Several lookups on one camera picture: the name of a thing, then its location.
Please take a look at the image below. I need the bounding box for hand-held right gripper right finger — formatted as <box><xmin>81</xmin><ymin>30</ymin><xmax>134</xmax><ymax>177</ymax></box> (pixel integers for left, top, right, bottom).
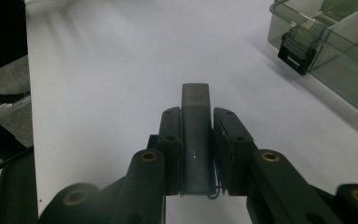
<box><xmin>213</xmin><ymin>106</ymin><xmax>256</xmax><ymax>198</ymax></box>

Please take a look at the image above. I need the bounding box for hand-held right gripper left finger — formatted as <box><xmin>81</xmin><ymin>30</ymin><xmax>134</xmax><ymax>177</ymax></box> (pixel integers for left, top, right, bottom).
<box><xmin>158</xmin><ymin>106</ymin><xmax>183</xmax><ymax>197</ymax></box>

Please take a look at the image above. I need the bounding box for dark grey rectangular block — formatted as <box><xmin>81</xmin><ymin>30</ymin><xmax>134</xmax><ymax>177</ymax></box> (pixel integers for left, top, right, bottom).
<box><xmin>180</xmin><ymin>82</ymin><xmax>217</xmax><ymax>197</ymax></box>

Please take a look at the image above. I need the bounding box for transparent grey compartment storage box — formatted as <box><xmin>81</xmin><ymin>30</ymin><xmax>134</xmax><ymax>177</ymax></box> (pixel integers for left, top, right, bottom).
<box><xmin>267</xmin><ymin>0</ymin><xmax>358</xmax><ymax>124</ymax></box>

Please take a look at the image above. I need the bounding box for black metal stand bar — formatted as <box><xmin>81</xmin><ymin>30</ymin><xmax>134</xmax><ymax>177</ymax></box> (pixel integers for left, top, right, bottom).
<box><xmin>0</xmin><ymin>91</ymin><xmax>32</xmax><ymax>105</ymax></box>

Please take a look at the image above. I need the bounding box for black curtain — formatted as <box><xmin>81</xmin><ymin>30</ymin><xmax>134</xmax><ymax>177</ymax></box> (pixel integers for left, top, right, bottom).
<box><xmin>0</xmin><ymin>0</ymin><xmax>29</xmax><ymax>77</ymax></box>

